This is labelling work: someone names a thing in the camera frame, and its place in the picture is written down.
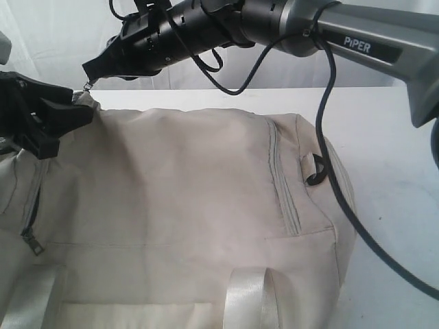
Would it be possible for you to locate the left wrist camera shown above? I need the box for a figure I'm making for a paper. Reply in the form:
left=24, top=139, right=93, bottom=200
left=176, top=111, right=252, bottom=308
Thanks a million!
left=0, top=32, right=12, bottom=65

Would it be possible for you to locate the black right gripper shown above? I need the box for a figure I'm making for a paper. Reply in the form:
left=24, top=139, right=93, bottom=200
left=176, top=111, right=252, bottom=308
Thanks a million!
left=82, top=13, right=189, bottom=83

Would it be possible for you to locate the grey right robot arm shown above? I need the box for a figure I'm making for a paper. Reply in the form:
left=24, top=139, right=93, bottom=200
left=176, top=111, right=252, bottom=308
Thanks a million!
left=83, top=1, right=438, bottom=127

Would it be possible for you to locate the cream fabric duffel bag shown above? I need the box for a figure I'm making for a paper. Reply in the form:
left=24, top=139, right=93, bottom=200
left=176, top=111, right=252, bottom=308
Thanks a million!
left=1, top=94, right=356, bottom=328

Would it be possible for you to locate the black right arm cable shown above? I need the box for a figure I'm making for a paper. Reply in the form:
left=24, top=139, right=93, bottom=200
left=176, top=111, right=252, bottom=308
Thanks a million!
left=109, top=0, right=439, bottom=299

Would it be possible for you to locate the white backdrop curtain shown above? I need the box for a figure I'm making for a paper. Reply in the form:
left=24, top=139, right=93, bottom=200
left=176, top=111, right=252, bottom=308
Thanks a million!
left=1, top=0, right=438, bottom=90

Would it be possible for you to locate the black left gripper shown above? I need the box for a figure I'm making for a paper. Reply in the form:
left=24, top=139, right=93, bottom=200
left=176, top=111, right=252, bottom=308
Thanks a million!
left=1, top=71, right=94, bottom=160

